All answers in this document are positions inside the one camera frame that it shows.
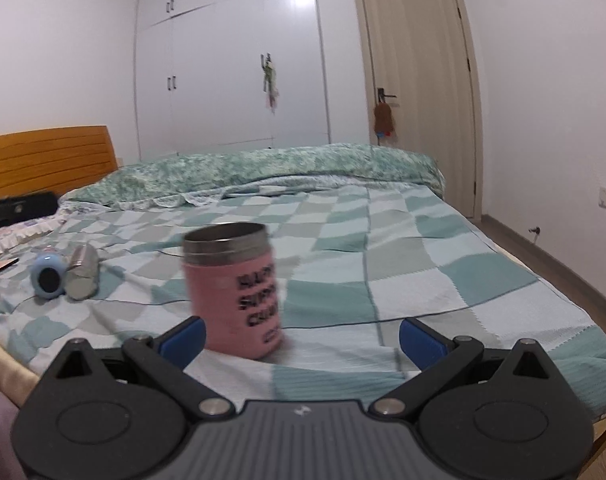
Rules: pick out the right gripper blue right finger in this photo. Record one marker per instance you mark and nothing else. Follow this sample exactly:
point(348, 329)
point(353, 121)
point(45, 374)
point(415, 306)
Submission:
point(443, 363)

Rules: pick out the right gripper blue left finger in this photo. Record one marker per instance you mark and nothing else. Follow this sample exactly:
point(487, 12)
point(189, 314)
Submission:
point(159, 363)

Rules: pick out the pink steel cup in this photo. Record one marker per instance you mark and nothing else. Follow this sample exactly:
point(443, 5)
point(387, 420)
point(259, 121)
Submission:
point(231, 280)

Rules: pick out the stainless steel cup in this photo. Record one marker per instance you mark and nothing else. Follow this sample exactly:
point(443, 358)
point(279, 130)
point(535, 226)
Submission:
point(81, 280)

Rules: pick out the light blue cartoon cup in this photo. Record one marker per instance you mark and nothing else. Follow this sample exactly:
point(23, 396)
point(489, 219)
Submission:
point(47, 273)

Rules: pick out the green checkered blanket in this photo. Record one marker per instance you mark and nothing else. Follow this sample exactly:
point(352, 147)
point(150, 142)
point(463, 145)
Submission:
point(351, 263)

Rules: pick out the green floral duvet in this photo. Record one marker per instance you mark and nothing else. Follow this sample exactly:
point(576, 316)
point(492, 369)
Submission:
point(199, 179)

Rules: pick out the floral ruffled pillow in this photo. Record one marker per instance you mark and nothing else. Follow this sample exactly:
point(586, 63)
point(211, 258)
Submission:
point(27, 239)

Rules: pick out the black bag on bed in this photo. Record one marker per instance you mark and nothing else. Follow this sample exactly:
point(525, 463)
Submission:
point(19, 209)

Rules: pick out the orange wooden headboard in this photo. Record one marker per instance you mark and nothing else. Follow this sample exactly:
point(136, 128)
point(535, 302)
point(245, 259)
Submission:
point(57, 160)

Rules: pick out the brown plush toy hanging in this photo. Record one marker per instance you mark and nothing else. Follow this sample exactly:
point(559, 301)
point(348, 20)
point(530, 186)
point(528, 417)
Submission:
point(383, 125)

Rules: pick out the beige wooden door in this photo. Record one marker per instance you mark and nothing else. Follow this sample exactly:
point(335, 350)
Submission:
point(422, 51)

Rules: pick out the green hanging ornament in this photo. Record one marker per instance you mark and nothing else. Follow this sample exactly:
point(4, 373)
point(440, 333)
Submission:
point(269, 80)

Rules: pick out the white wardrobe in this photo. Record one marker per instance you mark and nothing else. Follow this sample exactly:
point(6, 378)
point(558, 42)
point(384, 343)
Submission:
point(199, 82)

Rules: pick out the black door handle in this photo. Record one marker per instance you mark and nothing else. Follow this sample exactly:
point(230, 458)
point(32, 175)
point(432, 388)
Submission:
point(382, 97)

